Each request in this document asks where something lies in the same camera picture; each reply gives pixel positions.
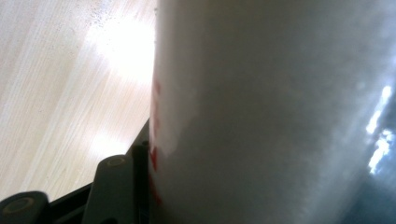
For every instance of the red and white spout pouch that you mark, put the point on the red and white spout pouch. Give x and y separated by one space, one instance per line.
264 109

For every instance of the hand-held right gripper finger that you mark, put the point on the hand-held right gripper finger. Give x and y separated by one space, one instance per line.
115 186

